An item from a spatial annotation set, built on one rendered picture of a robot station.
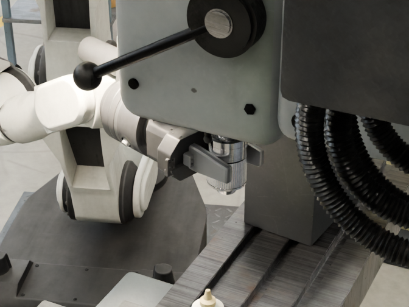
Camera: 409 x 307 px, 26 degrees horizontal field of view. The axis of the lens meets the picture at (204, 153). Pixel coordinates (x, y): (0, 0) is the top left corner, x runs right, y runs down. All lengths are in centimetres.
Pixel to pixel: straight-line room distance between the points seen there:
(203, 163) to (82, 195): 95
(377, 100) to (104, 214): 151
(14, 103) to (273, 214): 42
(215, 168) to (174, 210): 115
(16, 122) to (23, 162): 225
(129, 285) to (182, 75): 59
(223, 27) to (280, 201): 58
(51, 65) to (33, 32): 305
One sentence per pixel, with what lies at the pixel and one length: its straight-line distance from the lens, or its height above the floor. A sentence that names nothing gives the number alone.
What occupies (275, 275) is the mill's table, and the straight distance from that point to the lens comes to 132.
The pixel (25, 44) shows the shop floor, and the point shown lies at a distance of 462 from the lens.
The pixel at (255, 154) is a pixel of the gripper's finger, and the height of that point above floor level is 124.
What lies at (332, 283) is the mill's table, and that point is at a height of 96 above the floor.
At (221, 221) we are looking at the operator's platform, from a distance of 240.
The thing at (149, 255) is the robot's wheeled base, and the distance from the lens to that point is 200.
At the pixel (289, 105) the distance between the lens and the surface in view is 82.
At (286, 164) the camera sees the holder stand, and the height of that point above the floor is 109.
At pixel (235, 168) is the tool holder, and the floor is 123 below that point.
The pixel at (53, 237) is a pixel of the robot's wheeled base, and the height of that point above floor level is 57.
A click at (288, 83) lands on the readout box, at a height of 153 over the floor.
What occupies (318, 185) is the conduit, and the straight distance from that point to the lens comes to 66.
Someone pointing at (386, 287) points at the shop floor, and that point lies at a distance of 288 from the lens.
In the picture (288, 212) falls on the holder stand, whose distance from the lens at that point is 135.
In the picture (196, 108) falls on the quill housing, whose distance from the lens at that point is 89.
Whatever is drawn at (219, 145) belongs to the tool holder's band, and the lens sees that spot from 99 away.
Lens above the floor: 175
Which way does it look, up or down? 30 degrees down
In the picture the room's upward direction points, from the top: straight up
